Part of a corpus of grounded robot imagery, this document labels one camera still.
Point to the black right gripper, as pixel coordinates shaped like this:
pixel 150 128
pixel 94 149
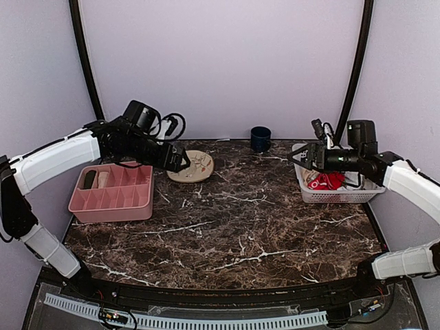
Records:
pixel 314 150

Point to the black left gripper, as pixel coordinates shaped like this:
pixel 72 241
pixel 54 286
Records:
pixel 173 165

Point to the cream underwear with navy trim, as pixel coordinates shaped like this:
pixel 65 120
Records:
pixel 102 179

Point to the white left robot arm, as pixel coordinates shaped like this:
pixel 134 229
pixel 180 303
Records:
pixel 25 175

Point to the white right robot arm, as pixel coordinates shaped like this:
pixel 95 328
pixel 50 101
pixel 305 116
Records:
pixel 404 224

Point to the bird pattern ceramic plate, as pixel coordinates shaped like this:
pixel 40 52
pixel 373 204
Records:
pixel 201 167

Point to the red garment in basket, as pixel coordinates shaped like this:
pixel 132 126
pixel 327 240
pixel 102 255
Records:
pixel 327 181

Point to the dark blue mug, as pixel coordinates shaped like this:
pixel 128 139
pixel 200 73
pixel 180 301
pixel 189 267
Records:
pixel 260 139

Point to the white garment in basket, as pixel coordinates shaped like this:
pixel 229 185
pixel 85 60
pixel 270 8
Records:
pixel 353 181

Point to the white plastic laundry basket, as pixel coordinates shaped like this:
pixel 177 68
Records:
pixel 339 196

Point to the pink divided organizer box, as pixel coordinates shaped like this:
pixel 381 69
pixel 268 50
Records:
pixel 128 195

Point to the black rolled item in organizer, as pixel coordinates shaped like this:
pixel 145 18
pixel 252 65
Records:
pixel 88 182

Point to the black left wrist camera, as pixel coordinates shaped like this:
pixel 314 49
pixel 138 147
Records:
pixel 142 116

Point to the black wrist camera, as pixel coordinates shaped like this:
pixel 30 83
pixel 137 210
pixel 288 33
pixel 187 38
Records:
pixel 142 116
pixel 361 136

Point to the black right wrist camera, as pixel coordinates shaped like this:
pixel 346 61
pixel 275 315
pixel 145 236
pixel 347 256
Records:
pixel 361 136

